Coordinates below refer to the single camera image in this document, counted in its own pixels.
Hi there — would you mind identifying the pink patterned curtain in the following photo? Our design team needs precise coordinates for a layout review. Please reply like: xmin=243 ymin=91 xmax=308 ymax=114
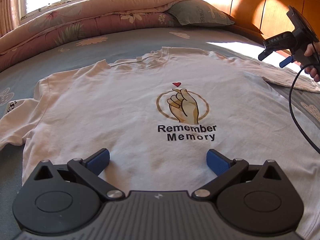
xmin=0 ymin=0 xmax=20 ymax=38

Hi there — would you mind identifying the folded pink floral quilt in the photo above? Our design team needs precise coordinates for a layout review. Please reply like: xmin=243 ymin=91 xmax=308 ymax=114
xmin=0 ymin=0 xmax=195 ymax=67

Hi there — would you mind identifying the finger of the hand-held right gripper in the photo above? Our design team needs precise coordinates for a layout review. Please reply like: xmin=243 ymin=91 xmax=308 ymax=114
xmin=279 ymin=56 xmax=295 ymax=68
xmin=258 ymin=47 xmax=277 ymax=61

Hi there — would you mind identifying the bed with blue-grey floral sheet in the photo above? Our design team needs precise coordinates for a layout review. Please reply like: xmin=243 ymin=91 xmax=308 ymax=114
xmin=0 ymin=26 xmax=320 ymax=240

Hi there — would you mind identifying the person's right hand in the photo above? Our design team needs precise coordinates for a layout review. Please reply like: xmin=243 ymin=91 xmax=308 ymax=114
xmin=304 ymin=42 xmax=320 ymax=83

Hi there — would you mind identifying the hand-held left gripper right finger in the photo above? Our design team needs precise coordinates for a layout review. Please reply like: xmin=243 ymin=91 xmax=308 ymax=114
xmin=192 ymin=149 xmax=282 ymax=202

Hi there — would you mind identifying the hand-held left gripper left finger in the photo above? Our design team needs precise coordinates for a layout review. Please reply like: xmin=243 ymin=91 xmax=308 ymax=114
xmin=34 ymin=148 xmax=125 ymax=202

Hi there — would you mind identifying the wooden headboard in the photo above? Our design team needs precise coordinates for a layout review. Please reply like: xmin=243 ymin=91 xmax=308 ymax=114
xmin=175 ymin=0 xmax=320 ymax=55

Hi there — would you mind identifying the white long-sleeve printed shirt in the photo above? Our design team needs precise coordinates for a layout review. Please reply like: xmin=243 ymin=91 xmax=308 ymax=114
xmin=0 ymin=46 xmax=320 ymax=240

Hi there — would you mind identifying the grey-green printed pillow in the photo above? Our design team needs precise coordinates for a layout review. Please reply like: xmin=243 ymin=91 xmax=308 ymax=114
xmin=167 ymin=0 xmax=235 ymax=28

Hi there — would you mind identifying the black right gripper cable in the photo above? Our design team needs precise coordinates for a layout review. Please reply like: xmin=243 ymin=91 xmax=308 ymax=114
xmin=289 ymin=65 xmax=320 ymax=154

